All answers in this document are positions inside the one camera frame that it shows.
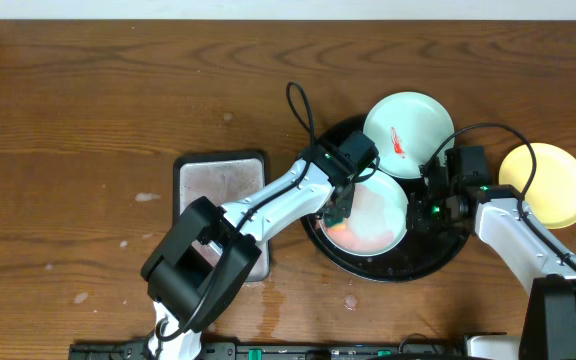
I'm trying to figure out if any pale green plate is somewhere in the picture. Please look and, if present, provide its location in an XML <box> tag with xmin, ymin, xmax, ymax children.
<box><xmin>318</xmin><ymin>170</ymin><xmax>408</xmax><ymax>257</ymax></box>
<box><xmin>363</xmin><ymin>92</ymin><xmax>455</xmax><ymax>179</ymax></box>

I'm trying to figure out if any yellow plate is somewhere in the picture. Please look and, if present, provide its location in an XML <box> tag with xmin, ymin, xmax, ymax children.
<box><xmin>498</xmin><ymin>143</ymin><xmax>576</xmax><ymax>229</ymax></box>

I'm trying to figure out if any green scrubbing sponge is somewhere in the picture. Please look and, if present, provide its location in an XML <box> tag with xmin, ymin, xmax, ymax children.
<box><xmin>321</xmin><ymin>214</ymin><xmax>349</xmax><ymax>233</ymax></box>

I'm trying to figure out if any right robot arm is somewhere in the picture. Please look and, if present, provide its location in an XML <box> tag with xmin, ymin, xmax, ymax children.
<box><xmin>408</xmin><ymin>146</ymin><xmax>576</xmax><ymax>359</ymax></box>

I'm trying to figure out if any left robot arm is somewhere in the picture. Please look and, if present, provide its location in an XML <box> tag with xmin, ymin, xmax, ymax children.
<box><xmin>141</xmin><ymin>131</ymin><xmax>378</xmax><ymax>359</ymax></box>

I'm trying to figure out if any round black serving tray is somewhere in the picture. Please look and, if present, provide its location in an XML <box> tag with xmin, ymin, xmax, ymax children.
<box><xmin>300</xmin><ymin>114</ymin><xmax>469</xmax><ymax>282</ymax></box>

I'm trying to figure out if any black rectangular soapy water tray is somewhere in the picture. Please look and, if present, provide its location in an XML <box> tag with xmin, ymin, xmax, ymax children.
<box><xmin>172</xmin><ymin>151</ymin><xmax>273</xmax><ymax>284</ymax></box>

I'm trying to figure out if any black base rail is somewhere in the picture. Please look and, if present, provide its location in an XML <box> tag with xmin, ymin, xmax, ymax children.
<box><xmin>68</xmin><ymin>340</ymin><xmax>465</xmax><ymax>360</ymax></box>

